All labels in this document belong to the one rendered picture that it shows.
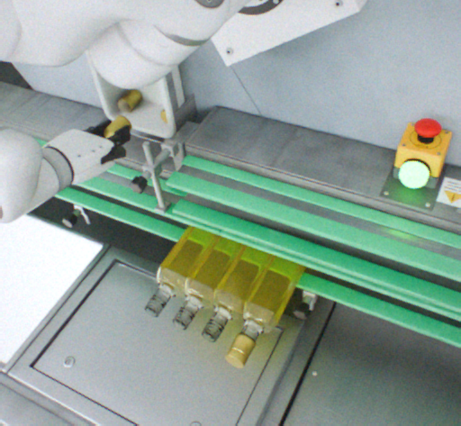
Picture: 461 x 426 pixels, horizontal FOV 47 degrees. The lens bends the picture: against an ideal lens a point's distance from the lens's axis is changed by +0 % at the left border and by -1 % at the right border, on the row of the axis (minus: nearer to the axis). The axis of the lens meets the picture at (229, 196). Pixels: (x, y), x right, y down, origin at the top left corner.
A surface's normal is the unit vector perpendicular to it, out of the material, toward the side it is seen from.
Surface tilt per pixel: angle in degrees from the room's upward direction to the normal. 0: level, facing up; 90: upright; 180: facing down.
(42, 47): 32
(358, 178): 90
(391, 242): 90
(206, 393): 90
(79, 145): 106
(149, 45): 19
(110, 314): 90
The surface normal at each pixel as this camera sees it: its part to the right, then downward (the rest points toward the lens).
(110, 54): -0.51, 0.54
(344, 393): -0.08, -0.68
